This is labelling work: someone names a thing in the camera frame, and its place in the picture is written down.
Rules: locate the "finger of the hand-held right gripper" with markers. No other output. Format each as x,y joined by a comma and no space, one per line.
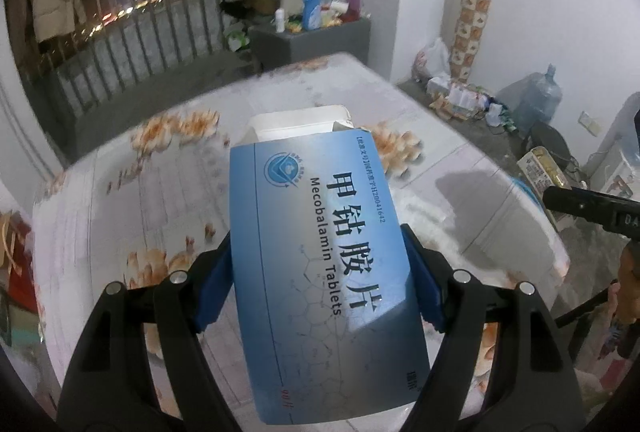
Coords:
575,202

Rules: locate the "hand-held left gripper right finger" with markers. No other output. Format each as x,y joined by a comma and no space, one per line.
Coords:
425,282

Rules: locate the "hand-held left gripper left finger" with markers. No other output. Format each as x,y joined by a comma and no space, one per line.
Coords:
215,292

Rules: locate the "blue medicine box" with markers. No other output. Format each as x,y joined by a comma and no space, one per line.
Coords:
320,262

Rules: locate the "dark lidded trash bin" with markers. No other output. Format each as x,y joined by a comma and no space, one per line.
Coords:
547,142

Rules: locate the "person's right hand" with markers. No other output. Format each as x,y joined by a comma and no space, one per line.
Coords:
630,277

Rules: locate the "yellow cardboard box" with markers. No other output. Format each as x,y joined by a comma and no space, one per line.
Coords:
537,167

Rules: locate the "white appliance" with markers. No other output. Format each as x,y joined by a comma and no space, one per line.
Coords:
625,147

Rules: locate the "black metal stand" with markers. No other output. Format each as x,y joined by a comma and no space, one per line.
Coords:
582,312

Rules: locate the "large clear water jug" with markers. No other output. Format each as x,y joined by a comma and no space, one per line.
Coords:
540,99

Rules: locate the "floral tablecloth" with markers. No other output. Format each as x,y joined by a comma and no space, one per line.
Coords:
150,192

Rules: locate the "pile of packaging litter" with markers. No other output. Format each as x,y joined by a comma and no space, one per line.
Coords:
460,99

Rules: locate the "red printed bag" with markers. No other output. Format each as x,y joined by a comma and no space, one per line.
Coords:
17,272

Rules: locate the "tall patterned paper roll pack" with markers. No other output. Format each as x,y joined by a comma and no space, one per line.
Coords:
470,27

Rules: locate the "green and white plastic bag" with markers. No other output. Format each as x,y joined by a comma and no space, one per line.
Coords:
237,39

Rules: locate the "metal balcony railing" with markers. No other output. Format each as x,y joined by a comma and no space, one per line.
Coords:
150,37

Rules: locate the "grey cabinet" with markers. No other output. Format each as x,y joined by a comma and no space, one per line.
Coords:
310,44

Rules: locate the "small white bottle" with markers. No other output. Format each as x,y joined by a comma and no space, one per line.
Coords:
280,21

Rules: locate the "cluster of small bottles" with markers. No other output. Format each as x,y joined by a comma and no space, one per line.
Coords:
334,14

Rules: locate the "purple cup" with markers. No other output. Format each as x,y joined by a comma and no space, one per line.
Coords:
355,2

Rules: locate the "blue detergent bottle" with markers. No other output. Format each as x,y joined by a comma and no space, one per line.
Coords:
312,9

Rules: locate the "white wall socket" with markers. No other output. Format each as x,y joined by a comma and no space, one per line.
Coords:
591,122

